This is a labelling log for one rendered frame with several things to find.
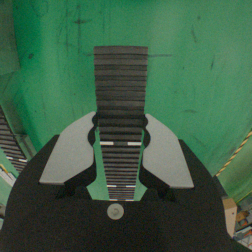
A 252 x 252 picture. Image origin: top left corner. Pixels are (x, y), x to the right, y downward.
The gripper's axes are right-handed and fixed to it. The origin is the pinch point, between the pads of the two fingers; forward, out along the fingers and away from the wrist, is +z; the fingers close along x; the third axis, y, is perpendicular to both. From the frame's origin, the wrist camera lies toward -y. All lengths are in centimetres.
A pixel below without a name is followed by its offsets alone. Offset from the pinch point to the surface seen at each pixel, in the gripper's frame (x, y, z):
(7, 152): -19.9, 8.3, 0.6
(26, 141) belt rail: -16.5, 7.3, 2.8
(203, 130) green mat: 13.4, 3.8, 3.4
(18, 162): -18.6, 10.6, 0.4
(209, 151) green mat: 17.0, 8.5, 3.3
